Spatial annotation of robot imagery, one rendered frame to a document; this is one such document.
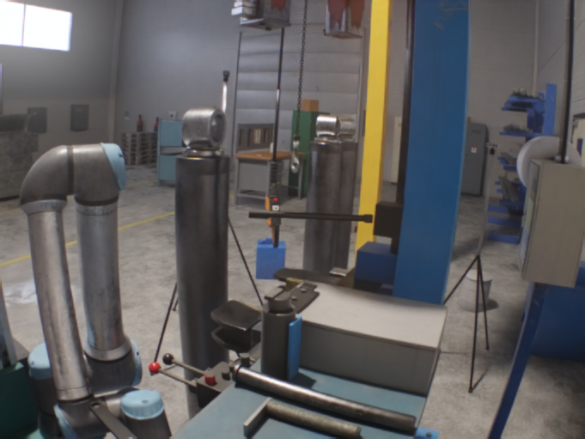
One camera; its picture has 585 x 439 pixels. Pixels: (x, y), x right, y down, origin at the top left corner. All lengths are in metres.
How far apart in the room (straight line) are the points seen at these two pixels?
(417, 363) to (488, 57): 11.44
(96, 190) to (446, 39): 1.00
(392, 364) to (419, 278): 0.42
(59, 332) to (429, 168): 1.04
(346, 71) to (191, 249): 11.24
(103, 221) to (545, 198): 1.28
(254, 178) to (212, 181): 5.99
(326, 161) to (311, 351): 1.88
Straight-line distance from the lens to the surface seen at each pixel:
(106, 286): 1.13
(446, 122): 1.25
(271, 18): 1.33
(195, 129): 1.61
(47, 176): 0.98
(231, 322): 1.38
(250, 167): 7.60
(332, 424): 0.84
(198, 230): 1.62
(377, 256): 1.54
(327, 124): 2.78
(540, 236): 1.48
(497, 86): 12.04
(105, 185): 1.01
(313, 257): 2.90
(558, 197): 1.46
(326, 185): 2.78
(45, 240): 0.97
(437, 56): 1.27
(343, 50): 12.76
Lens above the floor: 1.63
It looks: 14 degrees down
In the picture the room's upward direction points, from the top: 4 degrees clockwise
